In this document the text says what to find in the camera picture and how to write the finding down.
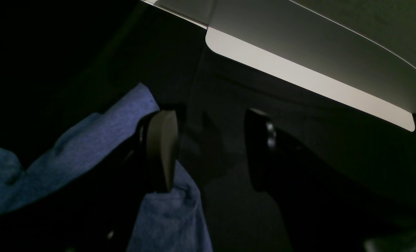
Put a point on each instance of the black table cloth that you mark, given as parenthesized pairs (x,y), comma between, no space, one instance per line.
(344,96)

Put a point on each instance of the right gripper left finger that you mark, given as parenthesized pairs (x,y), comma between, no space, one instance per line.
(96,211)

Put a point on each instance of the blue-grey t-shirt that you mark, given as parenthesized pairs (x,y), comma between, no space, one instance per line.
(166,222)

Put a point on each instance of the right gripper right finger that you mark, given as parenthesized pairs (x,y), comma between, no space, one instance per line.
(323,210)

